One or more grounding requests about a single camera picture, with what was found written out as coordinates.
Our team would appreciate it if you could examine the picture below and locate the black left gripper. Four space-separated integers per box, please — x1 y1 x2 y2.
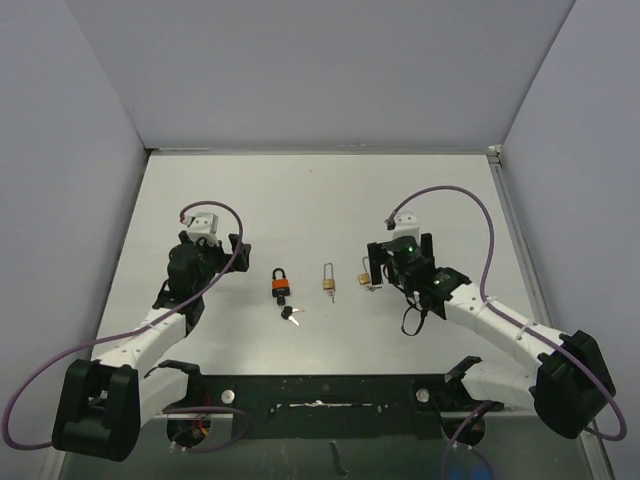
193 233 249 295

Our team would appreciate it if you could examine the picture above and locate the long shackle brass padlock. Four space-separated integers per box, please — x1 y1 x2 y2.
322 262 336 292

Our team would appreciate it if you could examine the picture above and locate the small brass padlock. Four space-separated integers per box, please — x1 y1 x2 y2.
358 256 371 286

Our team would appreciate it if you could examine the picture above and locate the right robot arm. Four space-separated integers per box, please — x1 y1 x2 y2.
367 234 616 439

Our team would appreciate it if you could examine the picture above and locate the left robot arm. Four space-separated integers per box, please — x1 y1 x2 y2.
52 232 252 461

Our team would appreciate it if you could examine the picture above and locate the black headed key bunch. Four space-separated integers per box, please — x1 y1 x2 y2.
276 296 305 327

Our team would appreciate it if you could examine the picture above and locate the orange black padlock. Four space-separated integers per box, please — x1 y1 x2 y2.
271 267 291 299

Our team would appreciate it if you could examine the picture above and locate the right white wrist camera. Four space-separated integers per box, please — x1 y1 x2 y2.
385 211 420 242

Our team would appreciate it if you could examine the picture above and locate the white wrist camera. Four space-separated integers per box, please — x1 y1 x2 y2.
385 211 420 242
184 212 219 247

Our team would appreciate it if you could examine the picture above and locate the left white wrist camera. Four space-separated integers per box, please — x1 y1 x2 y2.
184 212 219 247

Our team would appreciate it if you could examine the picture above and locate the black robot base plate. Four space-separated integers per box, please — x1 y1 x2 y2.
167 374 480 444

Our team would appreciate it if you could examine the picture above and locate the aluminium table frame rail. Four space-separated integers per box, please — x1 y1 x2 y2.
487 145 615 480

